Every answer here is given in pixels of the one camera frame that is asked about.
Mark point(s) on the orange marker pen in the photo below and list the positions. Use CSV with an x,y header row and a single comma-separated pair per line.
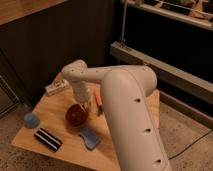
x,y
98,101

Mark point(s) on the black white striped block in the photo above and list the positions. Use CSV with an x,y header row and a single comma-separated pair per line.
x,y
48,139

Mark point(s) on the small white box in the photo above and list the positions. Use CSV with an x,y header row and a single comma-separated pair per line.
x,y
56,86

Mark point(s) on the light blue ball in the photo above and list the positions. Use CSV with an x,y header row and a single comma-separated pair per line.
x,y
31,120

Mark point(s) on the metal shelf rack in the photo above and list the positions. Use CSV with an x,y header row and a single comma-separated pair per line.
x,y
180,52

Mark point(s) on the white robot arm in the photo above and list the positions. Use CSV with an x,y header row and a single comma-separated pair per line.
x,y
124,90

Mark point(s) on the blue sponge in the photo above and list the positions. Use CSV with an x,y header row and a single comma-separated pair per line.
x,y
90,138

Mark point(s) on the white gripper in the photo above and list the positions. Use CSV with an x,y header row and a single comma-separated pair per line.
x,y
82,94

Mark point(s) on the brown ceramic bowl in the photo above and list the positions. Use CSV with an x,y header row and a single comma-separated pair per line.
x,y
76,115

